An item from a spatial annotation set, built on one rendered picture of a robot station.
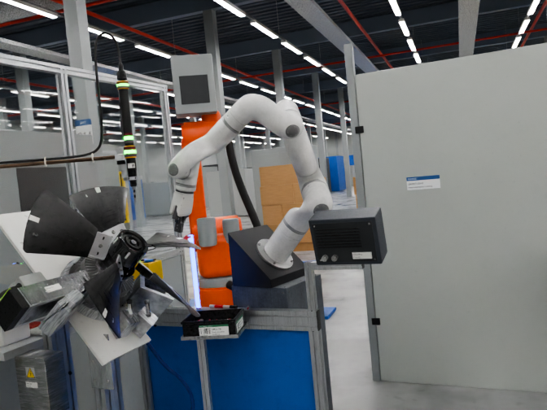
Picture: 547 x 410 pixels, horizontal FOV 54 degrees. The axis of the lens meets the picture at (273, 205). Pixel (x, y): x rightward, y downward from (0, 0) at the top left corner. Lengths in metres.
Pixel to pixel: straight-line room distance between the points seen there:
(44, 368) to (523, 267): 2.59
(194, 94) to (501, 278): 3.73
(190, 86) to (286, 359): 4.10
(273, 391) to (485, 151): 1.89
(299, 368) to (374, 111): 1.83
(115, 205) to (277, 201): 7.98
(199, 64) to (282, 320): 4.14
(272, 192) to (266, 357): 7.84
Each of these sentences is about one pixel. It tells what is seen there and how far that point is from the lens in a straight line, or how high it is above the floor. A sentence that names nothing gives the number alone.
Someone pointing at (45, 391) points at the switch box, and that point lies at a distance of 2.20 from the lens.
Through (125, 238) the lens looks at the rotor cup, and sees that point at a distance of 1.98.
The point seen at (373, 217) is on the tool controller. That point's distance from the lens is 1.99.
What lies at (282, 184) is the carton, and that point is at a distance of 10.00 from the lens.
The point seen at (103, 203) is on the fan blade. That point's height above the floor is 1.36.
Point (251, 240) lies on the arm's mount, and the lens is 2.50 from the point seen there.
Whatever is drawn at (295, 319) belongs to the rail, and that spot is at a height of 0.83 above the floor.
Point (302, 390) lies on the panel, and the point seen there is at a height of 0.53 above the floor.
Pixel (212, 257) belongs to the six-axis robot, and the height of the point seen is 0.60.
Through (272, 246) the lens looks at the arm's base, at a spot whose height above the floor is 1.10.
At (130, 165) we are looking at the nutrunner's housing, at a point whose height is 1.50.
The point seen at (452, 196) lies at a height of 1.18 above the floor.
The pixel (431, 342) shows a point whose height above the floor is 0.27.
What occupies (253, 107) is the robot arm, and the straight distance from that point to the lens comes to 2.06.
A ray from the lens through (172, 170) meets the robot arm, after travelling 2.12.
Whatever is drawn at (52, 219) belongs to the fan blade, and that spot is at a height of 1.34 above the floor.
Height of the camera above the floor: 1.41
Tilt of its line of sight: 3 degrees down
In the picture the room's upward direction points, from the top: 5 degrees counter-clockwise
